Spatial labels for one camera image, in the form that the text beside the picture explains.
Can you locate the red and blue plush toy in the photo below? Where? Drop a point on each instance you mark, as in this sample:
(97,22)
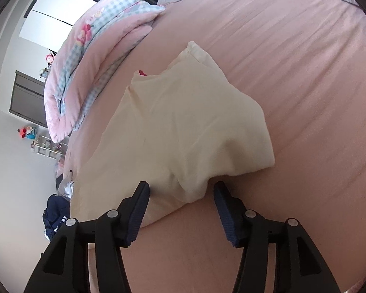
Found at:
(26,132)

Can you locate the white wardrobe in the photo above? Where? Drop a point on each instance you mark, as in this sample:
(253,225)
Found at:
(48,18)

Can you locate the folded pink checked quilt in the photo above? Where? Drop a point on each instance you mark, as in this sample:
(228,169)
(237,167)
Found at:
(94,52)

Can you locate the navy striped clothes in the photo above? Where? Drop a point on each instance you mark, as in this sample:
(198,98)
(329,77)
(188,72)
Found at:
(55,210)

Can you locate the light printed cloth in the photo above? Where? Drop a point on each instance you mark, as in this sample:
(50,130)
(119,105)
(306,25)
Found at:
(65,189)

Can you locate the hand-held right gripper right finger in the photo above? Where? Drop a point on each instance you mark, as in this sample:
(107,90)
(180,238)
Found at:
(226,219)

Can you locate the pink plush doll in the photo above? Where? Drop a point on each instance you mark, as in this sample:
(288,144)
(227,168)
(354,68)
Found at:
(50,58)

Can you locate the pink and cream shirt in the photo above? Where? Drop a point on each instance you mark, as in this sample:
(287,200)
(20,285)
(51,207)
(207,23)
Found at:
(186,122)

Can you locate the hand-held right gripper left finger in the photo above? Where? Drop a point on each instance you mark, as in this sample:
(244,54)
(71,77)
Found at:
(138,216)

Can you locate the grey door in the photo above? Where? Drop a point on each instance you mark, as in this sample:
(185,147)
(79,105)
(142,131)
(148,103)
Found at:
(27,97)

